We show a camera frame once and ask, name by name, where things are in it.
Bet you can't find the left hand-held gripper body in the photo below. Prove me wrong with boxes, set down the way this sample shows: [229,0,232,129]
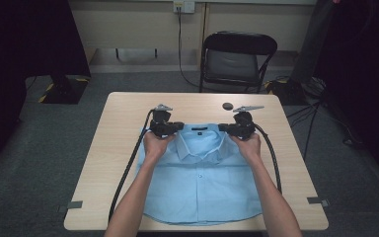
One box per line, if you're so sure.
[148,104,174,138]

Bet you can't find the hand-held gripper black cable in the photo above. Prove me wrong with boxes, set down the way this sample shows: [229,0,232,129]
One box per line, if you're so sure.
[107,109,155,224]
[253,123,283,196]

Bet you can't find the black yellow-striped stand base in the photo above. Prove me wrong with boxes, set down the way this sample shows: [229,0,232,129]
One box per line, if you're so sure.
[38,74,90,106]

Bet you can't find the grey tape strip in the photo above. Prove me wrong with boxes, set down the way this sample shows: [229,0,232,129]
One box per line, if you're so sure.
[306,197,331,208]
[57,200,84,213]

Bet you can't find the thin black power cable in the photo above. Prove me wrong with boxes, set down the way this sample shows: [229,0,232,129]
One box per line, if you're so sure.
[176,7,201,89]

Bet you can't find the vertical wall conduit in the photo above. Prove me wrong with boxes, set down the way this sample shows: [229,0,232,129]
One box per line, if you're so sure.
[200,2,210,50]

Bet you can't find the right hand-held gripper black cable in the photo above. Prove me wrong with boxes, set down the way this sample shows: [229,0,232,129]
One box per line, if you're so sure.
[253,123,283,196]

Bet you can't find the dark curtain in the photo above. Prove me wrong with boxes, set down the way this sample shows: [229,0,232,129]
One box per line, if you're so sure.
[0,0,92,176]
[290,0,379,191]

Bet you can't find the black folding chair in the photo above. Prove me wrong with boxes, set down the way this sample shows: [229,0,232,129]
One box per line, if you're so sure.
[198,31,278,95]

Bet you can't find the person's left hand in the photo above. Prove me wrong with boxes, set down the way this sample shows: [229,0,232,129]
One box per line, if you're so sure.
[142,130,178,163]

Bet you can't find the black tripod stand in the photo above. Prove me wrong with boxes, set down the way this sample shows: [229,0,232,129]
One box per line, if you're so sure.
[285,98,327,162]

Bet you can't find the left hand-held gripper black cable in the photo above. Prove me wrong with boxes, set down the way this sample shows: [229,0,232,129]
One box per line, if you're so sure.
[107,109,155,224]

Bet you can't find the white wall socket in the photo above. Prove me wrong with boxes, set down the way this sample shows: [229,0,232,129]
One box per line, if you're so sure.
[173,0,196,15]

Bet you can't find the person's right hand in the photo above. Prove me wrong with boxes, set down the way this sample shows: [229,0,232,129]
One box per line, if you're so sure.
[228,132,263,163]

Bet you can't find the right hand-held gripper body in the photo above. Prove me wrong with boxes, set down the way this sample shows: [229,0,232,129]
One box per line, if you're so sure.
[232,105,265,140]

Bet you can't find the black stand base with cables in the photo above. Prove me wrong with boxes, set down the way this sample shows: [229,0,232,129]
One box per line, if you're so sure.
[264,76,328,107]

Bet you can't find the light blue short-sleeved shirt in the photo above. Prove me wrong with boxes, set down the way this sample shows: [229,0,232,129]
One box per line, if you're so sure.
[135,122,265,227]

